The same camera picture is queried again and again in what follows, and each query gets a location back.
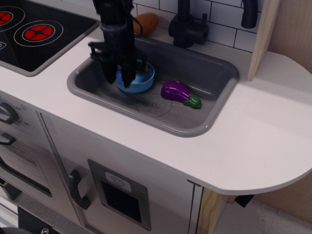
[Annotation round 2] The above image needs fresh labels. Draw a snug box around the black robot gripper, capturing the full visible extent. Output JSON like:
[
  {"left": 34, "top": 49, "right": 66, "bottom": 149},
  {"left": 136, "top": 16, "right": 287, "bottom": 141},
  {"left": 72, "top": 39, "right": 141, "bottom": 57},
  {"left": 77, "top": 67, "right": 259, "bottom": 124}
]
[{"left": 88, "top": 24, "right": 147, "bottom": 88}]

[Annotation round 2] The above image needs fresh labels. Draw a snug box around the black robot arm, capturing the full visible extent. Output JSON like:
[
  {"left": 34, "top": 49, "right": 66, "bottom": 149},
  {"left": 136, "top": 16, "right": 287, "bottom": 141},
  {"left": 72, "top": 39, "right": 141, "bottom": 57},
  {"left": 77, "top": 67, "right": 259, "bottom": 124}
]
[{"left": 89, "top": 0, "right": 148, "bottom": 87}]

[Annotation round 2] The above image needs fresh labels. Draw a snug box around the light blue plastic bowl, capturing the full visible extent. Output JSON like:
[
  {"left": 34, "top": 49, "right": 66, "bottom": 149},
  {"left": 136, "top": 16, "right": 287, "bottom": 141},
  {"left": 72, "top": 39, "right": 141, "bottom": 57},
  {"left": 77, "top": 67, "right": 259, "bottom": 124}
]
[{"left": 116, "top": 60, "right": 155, "bottom": 94}]

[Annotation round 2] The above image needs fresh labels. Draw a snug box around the grey plastic sink basin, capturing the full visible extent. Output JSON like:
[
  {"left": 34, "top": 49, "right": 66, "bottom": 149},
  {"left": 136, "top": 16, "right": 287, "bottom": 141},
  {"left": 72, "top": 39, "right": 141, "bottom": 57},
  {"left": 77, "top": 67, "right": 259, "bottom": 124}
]
[{"left": 67, "top": 38, "right": 239, "bottom": 137}]

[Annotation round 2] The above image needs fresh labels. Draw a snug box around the orange toy chicken drumstick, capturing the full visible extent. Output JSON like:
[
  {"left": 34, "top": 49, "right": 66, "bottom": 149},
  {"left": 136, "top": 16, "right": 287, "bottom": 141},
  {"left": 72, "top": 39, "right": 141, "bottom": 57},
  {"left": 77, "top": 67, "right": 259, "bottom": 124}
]
[{"left": 133, "top": 13, "right": 158, "bottom": 36}]

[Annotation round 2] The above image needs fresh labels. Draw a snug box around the purple toy eggplant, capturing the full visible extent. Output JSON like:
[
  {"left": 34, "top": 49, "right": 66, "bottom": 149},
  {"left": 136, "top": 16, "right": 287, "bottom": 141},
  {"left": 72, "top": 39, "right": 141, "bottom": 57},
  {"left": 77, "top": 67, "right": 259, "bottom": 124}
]
[{"left": 160, "top": 81, "right": 201, "bottom": 109}]

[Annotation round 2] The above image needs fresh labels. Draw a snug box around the black toy faucet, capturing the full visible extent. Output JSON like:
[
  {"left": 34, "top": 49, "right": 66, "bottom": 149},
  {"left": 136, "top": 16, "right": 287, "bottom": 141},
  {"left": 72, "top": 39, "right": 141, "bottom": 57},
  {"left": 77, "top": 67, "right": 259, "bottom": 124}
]
[{"left": 169, "top": 0, "right": 258, "bottom": 48}]

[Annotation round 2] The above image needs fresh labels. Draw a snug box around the black toy stovetop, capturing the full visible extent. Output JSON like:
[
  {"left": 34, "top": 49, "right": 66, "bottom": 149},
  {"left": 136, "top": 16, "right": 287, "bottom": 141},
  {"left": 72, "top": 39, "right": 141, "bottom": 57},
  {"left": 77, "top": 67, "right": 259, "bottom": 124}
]
[{"left": 0, "top": 0, "right": 98, "bottom": 77}]

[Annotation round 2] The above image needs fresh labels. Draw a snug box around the grey oven knob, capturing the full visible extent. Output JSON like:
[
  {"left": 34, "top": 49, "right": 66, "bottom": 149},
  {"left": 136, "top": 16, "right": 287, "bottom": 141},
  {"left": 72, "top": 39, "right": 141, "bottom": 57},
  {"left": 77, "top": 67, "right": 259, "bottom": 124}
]
[{"left": 0, "top": 102, "right": 22, "bottom": 125}]

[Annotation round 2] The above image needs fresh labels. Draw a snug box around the grey toy ice dispenser panel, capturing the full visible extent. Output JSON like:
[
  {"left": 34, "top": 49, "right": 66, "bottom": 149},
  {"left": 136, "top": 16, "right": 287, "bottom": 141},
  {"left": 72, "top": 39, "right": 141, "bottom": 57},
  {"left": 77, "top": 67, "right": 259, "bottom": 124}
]
[{"left": 88, "top": 159, "right": 151, "bottom": 231}]

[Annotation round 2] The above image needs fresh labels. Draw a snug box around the toy oven door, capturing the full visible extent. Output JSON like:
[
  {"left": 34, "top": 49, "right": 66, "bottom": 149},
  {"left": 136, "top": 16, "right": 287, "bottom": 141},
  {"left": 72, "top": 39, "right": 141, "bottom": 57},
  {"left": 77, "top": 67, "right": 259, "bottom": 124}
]
[{"left": 0, "top": 127, "right": 58, "bottom": 201}]

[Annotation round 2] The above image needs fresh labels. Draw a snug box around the grey cabinet door handle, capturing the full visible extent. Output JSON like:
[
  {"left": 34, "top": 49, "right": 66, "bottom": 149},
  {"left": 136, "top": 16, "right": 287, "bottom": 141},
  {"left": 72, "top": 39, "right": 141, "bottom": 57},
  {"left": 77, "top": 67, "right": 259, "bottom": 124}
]
[{"left": 68, "top": 170, "right": 91, "bottom": 210}]

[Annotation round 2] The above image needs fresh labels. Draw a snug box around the grey oven door handle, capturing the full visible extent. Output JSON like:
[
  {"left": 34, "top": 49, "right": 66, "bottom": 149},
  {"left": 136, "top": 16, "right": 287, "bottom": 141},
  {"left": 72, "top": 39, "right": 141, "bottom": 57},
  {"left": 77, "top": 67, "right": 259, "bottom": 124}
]
[{"left": 0, "top": 133, "right": 16, "bottom": 146}]

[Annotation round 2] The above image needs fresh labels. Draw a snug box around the wooden side post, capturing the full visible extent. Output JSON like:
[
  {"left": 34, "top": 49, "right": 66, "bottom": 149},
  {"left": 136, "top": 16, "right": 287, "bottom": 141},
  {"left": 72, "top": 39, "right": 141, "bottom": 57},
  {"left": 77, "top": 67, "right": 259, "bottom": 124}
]
[{"left": 247, "top": 0, "right": 281, "bottom": 81}]

